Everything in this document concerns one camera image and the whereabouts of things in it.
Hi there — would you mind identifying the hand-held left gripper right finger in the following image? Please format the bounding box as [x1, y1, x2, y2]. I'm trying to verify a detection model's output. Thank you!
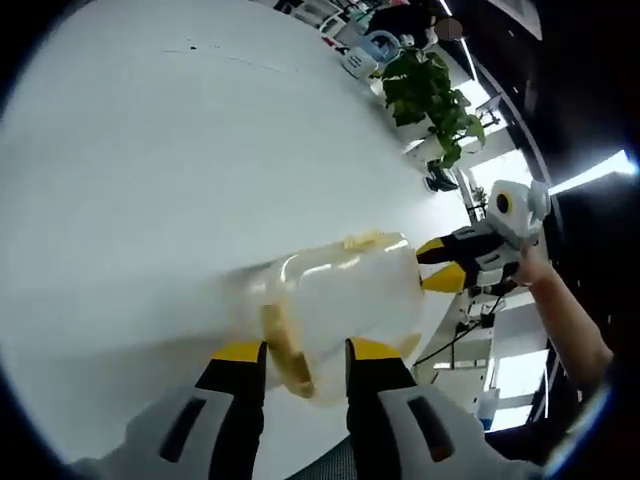
[344, 337, 531, 480]

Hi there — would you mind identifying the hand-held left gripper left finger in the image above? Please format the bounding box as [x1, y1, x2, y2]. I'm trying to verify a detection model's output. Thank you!
[74, 339, 269, 480]

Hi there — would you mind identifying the clear box with plastic buckle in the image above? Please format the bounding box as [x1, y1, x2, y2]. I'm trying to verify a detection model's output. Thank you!
[219, 228, 427, 402]

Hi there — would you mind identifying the small black object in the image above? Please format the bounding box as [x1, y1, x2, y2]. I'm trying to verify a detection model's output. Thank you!
[424, 159, 460, 193]

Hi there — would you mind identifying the white plant pot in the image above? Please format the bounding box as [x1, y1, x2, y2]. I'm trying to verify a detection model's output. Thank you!
[399, 119, 444, 162]

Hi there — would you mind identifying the green potted plant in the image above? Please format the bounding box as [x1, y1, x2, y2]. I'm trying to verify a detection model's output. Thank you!
[382, 48, 487, 169]

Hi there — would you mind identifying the person's dark clothing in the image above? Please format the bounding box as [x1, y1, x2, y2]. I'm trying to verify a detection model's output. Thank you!
[487, 347, 619, 469]

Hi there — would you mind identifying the light blue jug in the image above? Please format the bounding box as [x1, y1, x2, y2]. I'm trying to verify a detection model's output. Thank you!
[364, 30, 400, 64]

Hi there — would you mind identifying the black cable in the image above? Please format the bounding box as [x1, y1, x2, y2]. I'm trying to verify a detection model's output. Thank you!
[413, 287, 507, 367]

